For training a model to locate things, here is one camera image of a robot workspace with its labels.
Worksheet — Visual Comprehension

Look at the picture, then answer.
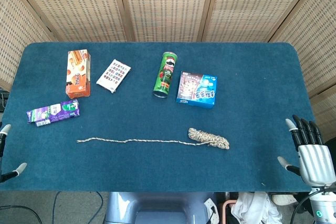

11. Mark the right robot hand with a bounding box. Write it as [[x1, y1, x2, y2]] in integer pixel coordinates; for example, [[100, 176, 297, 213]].
[[277, 114, 336, 187]]

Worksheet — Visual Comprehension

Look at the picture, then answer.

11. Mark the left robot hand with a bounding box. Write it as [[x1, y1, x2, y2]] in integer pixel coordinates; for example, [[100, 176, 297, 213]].
[[0, 123, 28, 184]]

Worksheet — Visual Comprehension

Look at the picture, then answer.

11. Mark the braided beige rope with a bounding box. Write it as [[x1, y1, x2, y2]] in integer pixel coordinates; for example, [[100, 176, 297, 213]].
[[76, 127, 230, 151]]

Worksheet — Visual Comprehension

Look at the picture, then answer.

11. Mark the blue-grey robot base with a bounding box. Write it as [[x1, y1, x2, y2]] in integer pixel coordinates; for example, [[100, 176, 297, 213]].
[[104, 191, 218, 224]]

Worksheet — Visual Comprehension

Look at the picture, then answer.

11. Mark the white shoe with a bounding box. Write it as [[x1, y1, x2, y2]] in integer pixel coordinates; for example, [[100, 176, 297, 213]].
[[271, 194, 298, 206]]

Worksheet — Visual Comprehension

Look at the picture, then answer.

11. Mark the purple green carton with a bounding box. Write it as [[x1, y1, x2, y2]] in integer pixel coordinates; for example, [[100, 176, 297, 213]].
[[26, 99, 81, 127]]

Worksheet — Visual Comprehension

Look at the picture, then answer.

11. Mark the black device on floor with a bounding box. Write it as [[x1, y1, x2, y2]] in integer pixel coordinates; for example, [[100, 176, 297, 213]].
[[0, 91, 10, 112]]

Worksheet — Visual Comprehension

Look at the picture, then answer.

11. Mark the white cloth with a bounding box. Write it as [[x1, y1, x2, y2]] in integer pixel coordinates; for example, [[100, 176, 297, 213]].
[[230, 191, 283, 224]]

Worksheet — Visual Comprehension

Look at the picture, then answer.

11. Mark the orange wafer box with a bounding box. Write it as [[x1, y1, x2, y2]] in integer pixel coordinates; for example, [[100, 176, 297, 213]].
[[65, 49, 92, 100]]

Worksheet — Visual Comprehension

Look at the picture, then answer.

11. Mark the white power strip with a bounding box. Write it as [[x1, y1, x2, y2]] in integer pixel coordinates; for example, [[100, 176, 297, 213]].
[[204, 199, 218, 221]]

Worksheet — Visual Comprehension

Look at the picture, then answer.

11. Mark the woven folding screen panel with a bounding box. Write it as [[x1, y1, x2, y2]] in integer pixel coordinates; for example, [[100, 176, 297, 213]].
[[196, 0, 329, 43], [0, 0, 57, 91], [115, 0, 218, 43], [5, 0, 134, 43], [269, 0, 336, 154]]

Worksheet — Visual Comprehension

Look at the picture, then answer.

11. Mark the white box with coloured squares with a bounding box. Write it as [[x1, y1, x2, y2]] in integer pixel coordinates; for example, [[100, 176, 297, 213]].
[[96, 59, 132, 94]]

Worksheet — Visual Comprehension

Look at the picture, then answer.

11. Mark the blue brown cookie box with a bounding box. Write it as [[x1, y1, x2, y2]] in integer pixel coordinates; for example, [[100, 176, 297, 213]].
[[175, 71, 218, 110]]

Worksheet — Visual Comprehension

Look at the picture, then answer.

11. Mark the green Pringles can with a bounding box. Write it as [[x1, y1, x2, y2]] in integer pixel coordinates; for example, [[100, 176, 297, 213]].
[[153, 51, 179, 99]]

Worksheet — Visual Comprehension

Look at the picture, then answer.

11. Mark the black floor cable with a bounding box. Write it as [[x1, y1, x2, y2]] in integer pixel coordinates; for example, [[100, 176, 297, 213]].
[[0, 205, 43, 224]]

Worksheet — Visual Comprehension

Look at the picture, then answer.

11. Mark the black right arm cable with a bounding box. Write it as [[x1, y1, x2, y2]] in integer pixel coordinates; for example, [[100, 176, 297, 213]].
[[290, 188, 320, 224]]

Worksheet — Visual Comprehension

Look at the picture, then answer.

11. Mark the blue floor cable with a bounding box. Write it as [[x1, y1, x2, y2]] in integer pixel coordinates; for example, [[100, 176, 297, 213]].
[[51, 191, 103, 224]]

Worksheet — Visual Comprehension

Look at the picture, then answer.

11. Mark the orange stool frame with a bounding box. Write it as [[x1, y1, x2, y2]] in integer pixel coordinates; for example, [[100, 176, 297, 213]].
[[222, 199, 237, 224]]

